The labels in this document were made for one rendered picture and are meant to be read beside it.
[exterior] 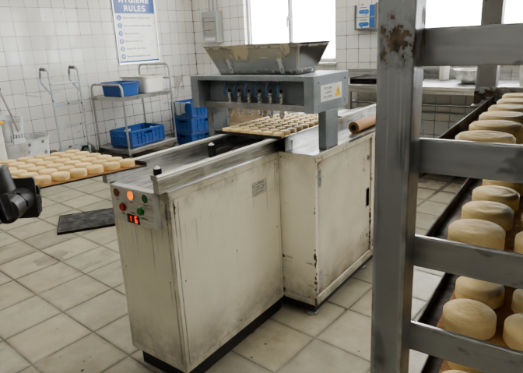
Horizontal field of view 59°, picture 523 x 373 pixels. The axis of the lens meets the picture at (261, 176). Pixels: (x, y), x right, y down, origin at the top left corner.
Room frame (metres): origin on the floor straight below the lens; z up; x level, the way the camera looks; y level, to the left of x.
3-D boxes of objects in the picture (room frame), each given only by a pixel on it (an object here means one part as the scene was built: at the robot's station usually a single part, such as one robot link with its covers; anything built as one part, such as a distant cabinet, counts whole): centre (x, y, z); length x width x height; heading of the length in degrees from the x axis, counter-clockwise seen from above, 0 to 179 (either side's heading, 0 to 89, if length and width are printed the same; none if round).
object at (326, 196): (2.71, -0.33, 0.42); 1.28 x 0.72 x 0.84; 143
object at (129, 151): (5.73, 1.50, 0.57); 0.85 x 0.58 x 1.13; 146
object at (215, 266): (1.93, 0.26, 0.45); 0.70 x 0.34 x 0.90; 143
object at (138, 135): (5.72, 1.50, 0.29); 0.56 x 0.38 x 0.20; 147
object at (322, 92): (2.33, -0.05, 1.01); 0.72 x 0.33 x 0.34; 53
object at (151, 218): (1.64, 0.47, 0.77); 0.24 x 0.04 x 0.14; 53
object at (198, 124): (6.40, 0.83, 0.30); 0.60 x 0.40 x 0.20; 139
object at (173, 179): (2.34, -0.23, 0.87); 2.01 x 0.03 x 0.07; 143
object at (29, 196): (1.07, 0.59, 0.99); 0.07 x 0.07 x 0.10; 7
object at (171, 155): (2.51, 0.00, 0.87); 2.01 x 0.03 x 0.07; 143
